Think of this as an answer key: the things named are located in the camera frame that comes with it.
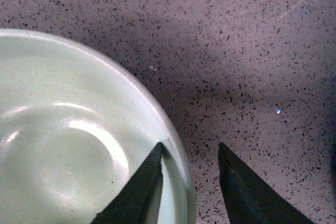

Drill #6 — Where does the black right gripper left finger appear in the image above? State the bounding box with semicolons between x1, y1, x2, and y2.
92;142;163;223

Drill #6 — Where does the green bowl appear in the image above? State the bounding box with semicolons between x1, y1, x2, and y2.
1;29;196;223

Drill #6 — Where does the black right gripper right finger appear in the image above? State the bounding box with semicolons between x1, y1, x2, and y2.
218;143;312;223

